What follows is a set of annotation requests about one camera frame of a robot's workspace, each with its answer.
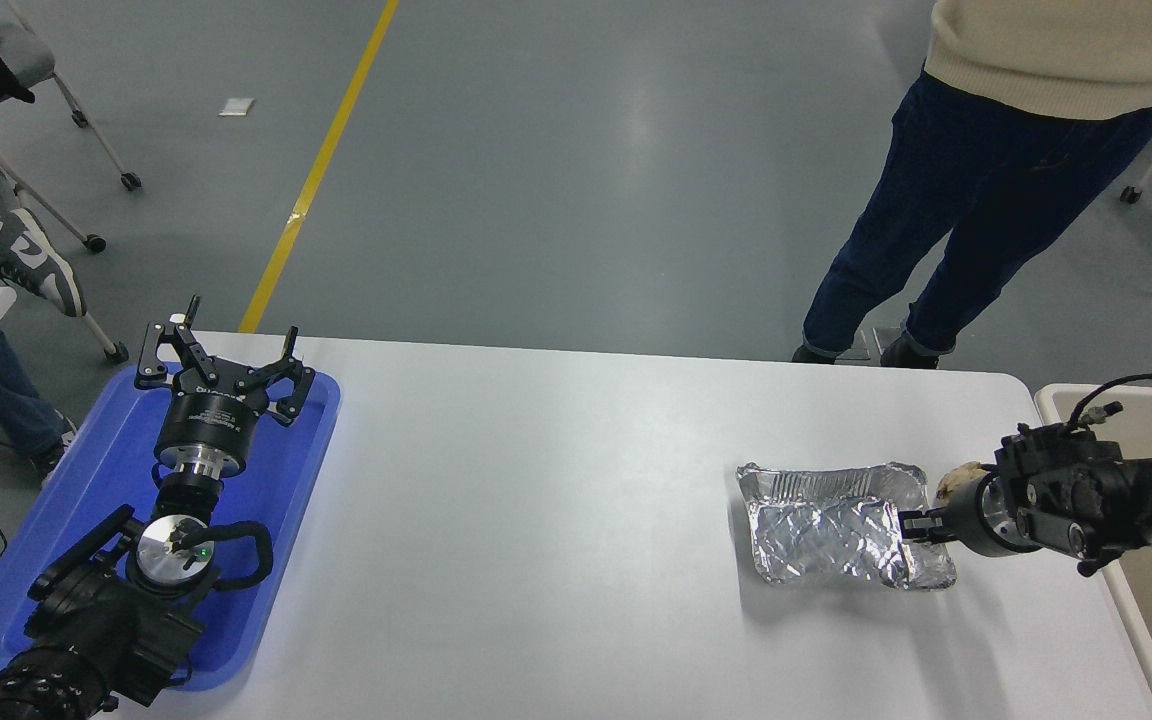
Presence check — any seated person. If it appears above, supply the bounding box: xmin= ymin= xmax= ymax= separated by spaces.
xmin=0 ymin=10 xmax=90 ymax=483

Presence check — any silver foil tray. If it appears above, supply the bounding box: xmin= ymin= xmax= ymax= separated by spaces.
xmin=736 ymin=461 xmax=958 ymax=593

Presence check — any crumpled tan paper ball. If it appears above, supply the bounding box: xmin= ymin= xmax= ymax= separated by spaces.
xmin=934 ymin=461 xmax=989 ymax=503

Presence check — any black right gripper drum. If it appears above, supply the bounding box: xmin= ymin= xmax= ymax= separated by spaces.
xmin=941 ymin=473 xmax=999 ymax=558

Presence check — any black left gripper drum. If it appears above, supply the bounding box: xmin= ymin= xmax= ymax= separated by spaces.
xmin=153 ymin=376 xmax=273 ymax=463

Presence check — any blue plastic tray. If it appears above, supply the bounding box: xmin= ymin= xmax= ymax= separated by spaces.
xmin=0 ymin=362 xmax=342 ymax=693

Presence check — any standing person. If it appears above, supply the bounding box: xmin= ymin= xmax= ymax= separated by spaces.
xmin=791 ymin=0 xmax=1152 ymax=369

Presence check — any grey wheeled chair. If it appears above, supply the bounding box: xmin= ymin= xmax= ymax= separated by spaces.
xmin=0 ymin=0 xmax=143 ymax=366

